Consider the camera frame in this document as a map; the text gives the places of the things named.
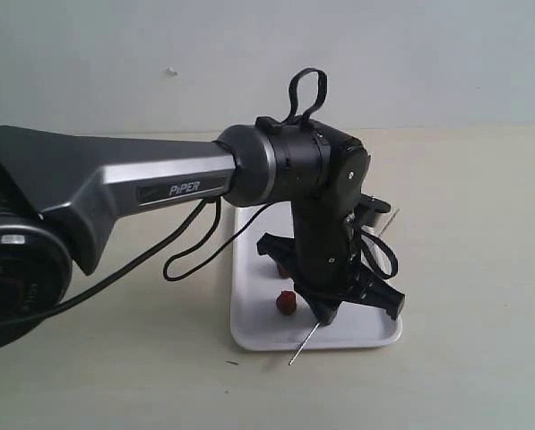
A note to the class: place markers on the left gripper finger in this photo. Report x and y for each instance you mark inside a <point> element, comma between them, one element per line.
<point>324,310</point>

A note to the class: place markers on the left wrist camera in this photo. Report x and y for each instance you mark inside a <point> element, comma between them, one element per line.
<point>369,210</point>

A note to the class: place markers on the thin metal skewer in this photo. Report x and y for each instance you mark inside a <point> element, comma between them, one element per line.
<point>301,346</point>

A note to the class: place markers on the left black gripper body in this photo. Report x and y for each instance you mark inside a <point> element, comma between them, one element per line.
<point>335,259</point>

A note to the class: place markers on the dark brown round object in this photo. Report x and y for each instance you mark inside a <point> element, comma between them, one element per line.
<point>282,272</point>

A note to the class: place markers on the white plastic tray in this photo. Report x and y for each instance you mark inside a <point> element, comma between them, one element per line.
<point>257,325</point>

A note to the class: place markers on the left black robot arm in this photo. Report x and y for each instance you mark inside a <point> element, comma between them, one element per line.
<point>61,195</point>

